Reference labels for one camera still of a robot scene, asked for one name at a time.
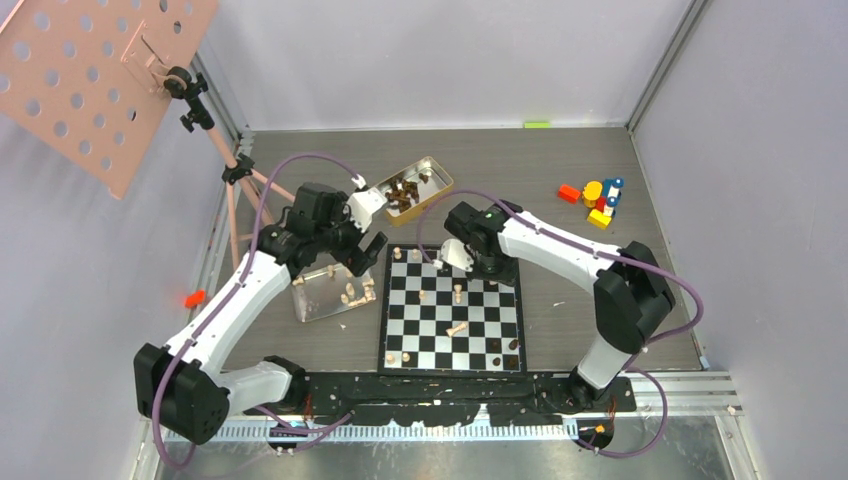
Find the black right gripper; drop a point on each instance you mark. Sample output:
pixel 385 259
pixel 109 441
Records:
pixel 507 276

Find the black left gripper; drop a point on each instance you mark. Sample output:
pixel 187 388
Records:
pixel 356 258

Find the black white chessboard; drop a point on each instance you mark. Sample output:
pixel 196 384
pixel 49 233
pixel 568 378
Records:
pixel 418 307

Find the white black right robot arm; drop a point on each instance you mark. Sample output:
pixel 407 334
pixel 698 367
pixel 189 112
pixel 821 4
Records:
pixel 631 297

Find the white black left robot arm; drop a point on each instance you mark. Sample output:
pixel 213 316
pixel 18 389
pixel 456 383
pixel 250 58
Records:
pixel 182 385

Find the gold tin with dark pieces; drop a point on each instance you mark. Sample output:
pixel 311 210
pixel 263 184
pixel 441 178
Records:
pixel 411 190

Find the silver tin lid tray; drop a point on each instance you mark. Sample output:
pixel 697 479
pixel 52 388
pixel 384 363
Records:
pixel 329 291

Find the red toy block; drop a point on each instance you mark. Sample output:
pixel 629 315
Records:
pixel 569 194

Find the yellow cube toy block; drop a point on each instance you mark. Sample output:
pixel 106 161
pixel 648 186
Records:
pixel 599 219

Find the yellow round toy block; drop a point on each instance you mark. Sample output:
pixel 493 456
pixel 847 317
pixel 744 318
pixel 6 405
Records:
pixel 591 193

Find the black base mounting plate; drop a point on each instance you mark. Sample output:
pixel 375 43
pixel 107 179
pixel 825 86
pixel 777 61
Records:
pixel 371 399

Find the pink perforated music stand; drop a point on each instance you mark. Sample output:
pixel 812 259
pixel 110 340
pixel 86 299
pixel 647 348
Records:
pixel 95 81

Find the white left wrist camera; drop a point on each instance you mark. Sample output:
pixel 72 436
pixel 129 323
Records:
pixel 364 203

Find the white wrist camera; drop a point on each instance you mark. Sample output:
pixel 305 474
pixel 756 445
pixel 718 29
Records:
pixel 364 203
pixel 454 253

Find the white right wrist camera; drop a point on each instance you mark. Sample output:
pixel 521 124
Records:
pixel 454 253

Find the orange clip on rail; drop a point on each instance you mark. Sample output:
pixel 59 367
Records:
pixel 195 299

